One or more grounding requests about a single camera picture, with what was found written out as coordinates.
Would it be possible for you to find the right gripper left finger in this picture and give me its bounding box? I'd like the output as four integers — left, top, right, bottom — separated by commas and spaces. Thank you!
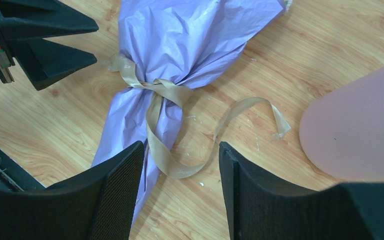
0, 141, 144, 240

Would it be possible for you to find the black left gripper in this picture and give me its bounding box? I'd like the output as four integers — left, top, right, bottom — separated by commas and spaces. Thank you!
0, 0, 99, 91

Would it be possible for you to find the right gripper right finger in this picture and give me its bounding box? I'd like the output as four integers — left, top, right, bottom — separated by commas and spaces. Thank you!
219, 141, 384, 240

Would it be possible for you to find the pink cylindrical vase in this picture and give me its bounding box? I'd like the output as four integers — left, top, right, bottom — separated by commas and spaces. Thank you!
299, 67, 384, 182

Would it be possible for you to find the beige ribbon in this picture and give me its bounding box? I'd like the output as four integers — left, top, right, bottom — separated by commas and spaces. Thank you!
107, 52, 292, 180

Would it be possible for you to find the purple flower bouquet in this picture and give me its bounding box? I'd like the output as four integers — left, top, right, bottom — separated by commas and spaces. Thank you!
92, 0, 291, 220

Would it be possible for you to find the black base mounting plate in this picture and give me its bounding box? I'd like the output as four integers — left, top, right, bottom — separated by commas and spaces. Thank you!
0, 149, 45, 192

